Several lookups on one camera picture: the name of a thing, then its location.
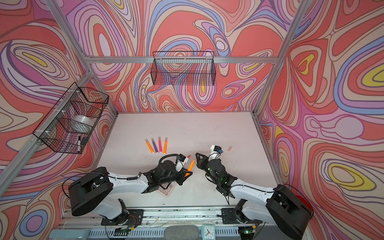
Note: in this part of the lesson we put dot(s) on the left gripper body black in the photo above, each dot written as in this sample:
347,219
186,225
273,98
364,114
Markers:
173,177

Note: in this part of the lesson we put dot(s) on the pink calculator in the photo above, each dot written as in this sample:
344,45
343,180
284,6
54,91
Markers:
166,189

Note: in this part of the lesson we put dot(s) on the red plastic cup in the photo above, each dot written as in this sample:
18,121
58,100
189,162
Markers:
304,200

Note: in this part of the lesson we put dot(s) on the purple pen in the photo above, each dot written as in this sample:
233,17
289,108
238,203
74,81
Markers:
154,145

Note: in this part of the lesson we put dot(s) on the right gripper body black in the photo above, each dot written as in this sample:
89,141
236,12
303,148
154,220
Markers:
207,169

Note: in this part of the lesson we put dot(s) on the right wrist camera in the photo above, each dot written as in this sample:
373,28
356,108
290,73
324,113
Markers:
215,150

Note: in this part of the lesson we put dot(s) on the black wire basket back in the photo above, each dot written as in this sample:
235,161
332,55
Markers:
183,68

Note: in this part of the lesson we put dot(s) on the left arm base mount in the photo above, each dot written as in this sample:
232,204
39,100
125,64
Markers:
130,218

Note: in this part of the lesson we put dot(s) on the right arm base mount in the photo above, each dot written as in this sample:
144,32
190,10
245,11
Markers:
236,216

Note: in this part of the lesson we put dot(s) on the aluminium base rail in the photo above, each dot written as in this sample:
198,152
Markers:
155,217

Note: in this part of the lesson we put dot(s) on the black wire basket left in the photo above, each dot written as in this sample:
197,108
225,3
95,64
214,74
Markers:
56,133

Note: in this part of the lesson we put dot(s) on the orange pen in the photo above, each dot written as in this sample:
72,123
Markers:
149,146
190,168
165,145

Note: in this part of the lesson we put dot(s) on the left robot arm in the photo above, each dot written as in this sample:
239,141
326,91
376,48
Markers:
93,192

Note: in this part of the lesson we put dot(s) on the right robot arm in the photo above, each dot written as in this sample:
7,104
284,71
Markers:
278,206

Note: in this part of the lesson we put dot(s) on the grey padded cushion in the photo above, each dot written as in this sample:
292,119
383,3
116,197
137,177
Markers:
184,232

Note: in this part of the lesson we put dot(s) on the small white clock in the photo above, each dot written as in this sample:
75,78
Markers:
208,232

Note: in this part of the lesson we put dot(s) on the black wire basket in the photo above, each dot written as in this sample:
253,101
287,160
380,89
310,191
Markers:
56,133
183,68

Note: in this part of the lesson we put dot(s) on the black marker in basket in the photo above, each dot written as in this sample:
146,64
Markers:
79,145

